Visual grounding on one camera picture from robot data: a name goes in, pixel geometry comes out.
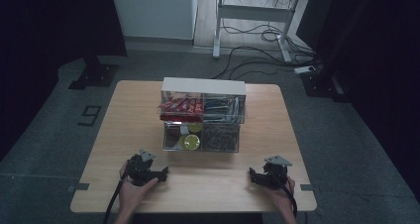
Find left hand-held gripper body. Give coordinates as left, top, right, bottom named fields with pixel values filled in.
left=125, top=148, right=158, bottom=187

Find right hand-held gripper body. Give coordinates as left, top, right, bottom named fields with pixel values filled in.
left=261, top=155, right=293, bottom=189

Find person's right hand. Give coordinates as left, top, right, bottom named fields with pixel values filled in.
left=263, top=175, right=297, bottom=216

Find person's left hand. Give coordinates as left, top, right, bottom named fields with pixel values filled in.
left=118, top=160, right=159, bottom=216

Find clear drawer with yellow discs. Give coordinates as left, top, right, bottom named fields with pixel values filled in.
left=162, top=120, right=203, bottom=152

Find yellow round disc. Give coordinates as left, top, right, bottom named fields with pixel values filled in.
left=178, top=134, right=201, bottom=151
left=187, top=122, right=203, bottom=134

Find clear drawer with dark sticks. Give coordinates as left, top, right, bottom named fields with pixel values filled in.
left=200, top=122, right=241, bottom=154

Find pile of dark thin sticks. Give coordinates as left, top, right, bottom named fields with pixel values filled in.
left=201, top=124, right=240, bottom=152

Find clear drawer with red packets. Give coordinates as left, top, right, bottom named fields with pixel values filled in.
left=159, top=90, right=205, bottom=123

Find clear drawer with silver packets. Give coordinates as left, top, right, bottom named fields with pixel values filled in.
left=201, top=92, right=248, bottom=125

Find pile of silver dark packets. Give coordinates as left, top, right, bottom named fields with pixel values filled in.
left=203, top=96, right=246, bottom=123

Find clear drawer organizer white top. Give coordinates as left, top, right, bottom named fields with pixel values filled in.
left=159, top=76, right=248, bottom=154

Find black stand base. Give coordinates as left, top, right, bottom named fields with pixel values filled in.
left=299, top=67, right=352, bottom=103
left=67, top=55, right=121, bottom=91

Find white power strip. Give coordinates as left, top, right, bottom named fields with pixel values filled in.
left=293, top=64, right=317, bottom=75

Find white cabinet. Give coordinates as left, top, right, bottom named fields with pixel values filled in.
left=109, top=0, right=199, bottom=41

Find dark curtain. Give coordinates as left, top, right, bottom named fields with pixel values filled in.
left=296, top=0, right=420, bottom=203
left=0, top=0, right=129, bottom=162

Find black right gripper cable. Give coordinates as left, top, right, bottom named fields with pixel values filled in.
left=268, top=170, right=299, bottom=218

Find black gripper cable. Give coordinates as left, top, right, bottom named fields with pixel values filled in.
left=102, top=170, right=129, bottom=224
left=268, top=170, right=299, bottom=218

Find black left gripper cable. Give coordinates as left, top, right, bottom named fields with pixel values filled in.
left=102, top=170, right=129, bottom=224

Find black floor cables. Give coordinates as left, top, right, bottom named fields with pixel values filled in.
left=210, top=23, right=322, bottom=81

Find white metal frame desk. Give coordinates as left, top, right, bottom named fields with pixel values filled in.
left=209, top=0, right=336, bottom=65

